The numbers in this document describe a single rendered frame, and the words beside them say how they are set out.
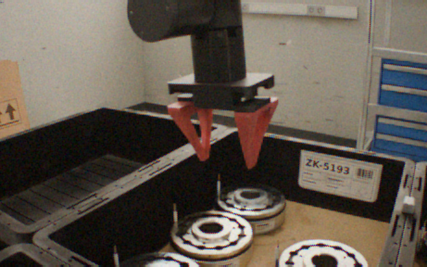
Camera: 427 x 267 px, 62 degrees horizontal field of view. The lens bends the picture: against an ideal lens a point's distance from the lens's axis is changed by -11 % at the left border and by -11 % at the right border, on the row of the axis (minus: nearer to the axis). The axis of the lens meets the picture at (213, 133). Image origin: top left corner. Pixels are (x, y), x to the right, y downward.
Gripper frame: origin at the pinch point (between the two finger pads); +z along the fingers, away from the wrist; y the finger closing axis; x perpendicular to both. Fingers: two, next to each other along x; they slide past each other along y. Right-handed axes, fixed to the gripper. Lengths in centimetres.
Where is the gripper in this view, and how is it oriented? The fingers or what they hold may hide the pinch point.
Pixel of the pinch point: (227, 156)
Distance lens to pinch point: 45.9
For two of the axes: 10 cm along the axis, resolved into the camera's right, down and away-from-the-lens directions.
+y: 8.4, 1.0, -5.3
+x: 5.3, -3.1, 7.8
